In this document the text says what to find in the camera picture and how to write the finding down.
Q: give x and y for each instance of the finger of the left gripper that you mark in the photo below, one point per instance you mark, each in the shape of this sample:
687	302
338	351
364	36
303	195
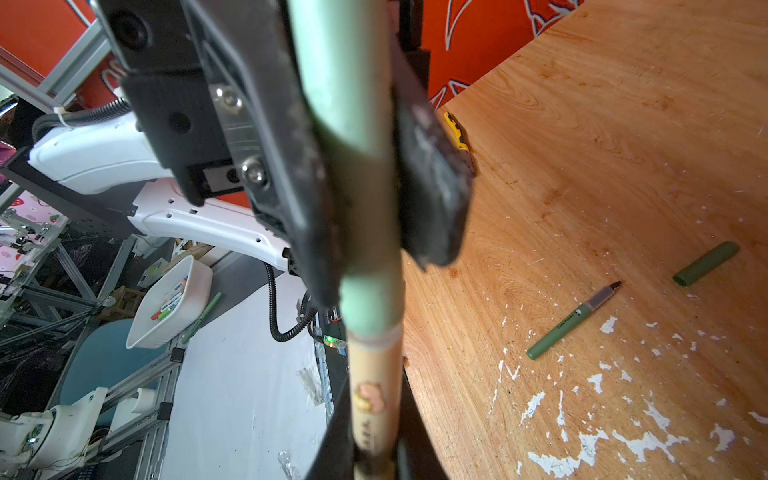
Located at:
435	182

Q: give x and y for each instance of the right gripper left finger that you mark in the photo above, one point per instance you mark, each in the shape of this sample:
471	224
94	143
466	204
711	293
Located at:
336	455

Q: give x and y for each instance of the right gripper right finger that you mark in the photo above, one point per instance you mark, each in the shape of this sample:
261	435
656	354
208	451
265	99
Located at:
415	456

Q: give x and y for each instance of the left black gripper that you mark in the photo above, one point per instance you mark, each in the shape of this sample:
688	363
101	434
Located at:
215	87

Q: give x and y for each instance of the dark green pen cap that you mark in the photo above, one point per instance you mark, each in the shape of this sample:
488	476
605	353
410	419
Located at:
706	263

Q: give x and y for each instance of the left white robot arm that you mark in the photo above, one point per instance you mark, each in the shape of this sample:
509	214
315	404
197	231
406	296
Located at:
86	155

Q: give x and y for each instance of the yellow black pliers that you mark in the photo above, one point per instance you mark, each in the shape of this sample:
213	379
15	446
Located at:
460	141

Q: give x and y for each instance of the white tray with markers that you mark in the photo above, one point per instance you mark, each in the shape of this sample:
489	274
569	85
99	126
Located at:
172	304

